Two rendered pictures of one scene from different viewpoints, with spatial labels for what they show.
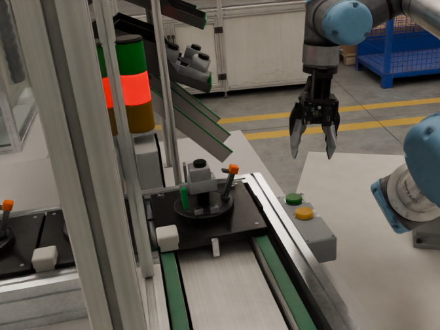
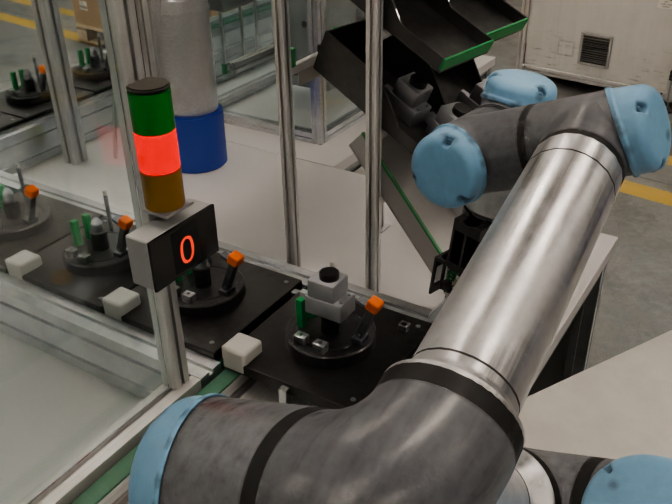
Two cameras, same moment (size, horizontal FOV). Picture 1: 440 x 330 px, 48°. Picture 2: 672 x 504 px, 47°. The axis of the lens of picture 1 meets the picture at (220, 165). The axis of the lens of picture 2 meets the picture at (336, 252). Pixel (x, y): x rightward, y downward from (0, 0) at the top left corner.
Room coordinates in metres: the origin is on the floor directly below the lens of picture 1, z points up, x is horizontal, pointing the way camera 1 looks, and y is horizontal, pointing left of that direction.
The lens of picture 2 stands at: (0.31, -0.61, 1.70)
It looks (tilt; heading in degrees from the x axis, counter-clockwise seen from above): 31 degrees down; 42
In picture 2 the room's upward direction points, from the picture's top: 1 degrees counter-clockwise
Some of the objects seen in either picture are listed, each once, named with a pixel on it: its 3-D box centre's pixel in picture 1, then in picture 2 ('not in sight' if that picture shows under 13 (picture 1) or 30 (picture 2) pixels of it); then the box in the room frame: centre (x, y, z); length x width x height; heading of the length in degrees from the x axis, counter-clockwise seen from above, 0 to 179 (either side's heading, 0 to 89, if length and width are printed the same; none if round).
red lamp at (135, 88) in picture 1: (134, 86); (157, 148); (0.81, 0.13, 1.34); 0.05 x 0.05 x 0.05
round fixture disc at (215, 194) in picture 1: (203, 205); (330, 334); (1.02, 0.05, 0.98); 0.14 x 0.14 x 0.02
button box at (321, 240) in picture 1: (304, 226); not in sight; (0.97, -0.18, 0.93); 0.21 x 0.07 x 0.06; 9
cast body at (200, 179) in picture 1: (196, 175); (324, 289); (1.02, 0.06, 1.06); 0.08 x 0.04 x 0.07; 99
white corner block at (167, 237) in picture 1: (167, 238); (242, 353); (0.91, 0.13, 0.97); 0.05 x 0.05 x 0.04; 9
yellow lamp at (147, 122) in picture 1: (138, 114); (162, 186); (0.81, 0.13, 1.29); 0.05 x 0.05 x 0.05
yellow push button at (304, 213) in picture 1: (304, 214); not in sight; (0.97, -0.18, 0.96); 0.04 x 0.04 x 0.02
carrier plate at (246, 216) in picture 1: (205, 213); (331, 344); (1.02, 0.05, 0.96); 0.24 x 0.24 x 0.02; 9
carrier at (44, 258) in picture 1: (90, 212); (201, 272); (0.98, 0.30, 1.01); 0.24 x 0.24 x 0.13; 9
